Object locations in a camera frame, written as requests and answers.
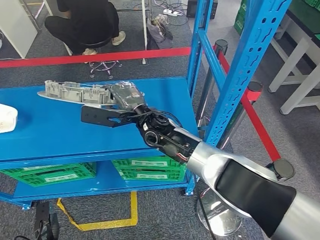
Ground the blue metal shelf rack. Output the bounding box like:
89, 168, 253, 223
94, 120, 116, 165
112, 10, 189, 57
0, 0, 293, 211

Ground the green crate stack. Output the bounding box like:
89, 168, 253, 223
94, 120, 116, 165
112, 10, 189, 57
233, 0, 247, 36

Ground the person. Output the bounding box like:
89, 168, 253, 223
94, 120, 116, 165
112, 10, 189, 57
44, 0, 127, 57

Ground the black round stool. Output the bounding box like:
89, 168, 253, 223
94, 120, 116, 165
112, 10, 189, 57
79, 35, 123, 80

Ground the green plastic folding crate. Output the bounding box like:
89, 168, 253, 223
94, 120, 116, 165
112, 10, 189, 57
112, 155, 188, 171
0, 162, 97, 176
14, 170, 97, 188
117, 167, 187, 183

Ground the black box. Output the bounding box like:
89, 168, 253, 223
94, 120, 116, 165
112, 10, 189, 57
186, 0, 219, 20

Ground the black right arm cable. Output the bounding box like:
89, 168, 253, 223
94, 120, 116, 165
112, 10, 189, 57
192, 173, 216, 240

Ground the yellow floor tape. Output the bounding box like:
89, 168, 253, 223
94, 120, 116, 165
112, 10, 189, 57
57, 191, 138, 232

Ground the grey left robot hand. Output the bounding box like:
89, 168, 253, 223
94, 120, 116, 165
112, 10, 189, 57
48, 213, 60, 240

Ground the white table leg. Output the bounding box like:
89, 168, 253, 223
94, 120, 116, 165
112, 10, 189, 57
140, 0, 148, 51

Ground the white plastic part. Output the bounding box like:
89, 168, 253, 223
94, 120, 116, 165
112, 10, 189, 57
0, 103, 19, 134

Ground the white power strip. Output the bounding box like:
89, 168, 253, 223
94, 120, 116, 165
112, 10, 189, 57
162, 8, 184, 17

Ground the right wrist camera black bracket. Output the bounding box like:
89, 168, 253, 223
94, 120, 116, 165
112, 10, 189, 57
80, 105, 137, 128

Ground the silver plastic wheel hubcap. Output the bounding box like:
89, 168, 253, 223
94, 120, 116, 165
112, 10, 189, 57
37, 80, 118, 109

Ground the grey bag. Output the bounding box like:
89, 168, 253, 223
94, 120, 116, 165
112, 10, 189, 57
146, 13, 174, 51

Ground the red barrier belt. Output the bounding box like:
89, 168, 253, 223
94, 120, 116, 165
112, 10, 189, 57
216, 48, 230, 74
0, 46, 205, 69
240, 95, 282, 163

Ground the white workbench green top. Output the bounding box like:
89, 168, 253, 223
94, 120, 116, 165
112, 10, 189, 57
279, 31, 320, 116

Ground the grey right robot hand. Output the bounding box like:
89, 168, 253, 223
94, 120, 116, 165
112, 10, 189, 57
107, 81, 146, 112

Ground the white workbench dark top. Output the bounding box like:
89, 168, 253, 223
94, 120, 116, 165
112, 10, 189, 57
269, 0, 320, 94

